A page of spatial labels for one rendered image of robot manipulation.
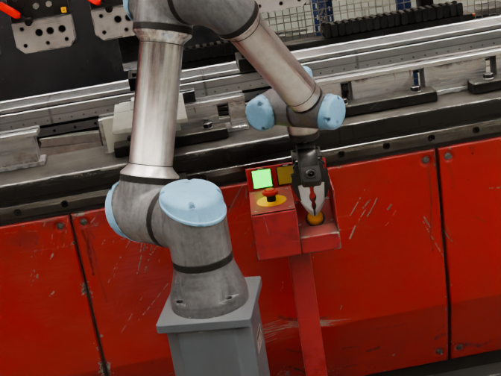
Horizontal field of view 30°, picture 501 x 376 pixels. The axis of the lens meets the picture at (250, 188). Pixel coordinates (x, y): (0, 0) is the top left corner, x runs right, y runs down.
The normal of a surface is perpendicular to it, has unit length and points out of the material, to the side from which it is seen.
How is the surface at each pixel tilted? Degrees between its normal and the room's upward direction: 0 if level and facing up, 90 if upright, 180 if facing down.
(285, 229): 90
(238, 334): 90
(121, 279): 90
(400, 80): 90
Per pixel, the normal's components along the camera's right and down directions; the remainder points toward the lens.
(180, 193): -0.05, -0.91
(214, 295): 0.16, 0.00
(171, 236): -0.65, 0.35
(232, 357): -0.12, 0.35
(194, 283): -0.32, 0.07
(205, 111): 0.11, 0.32
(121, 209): -0.66, -0.02
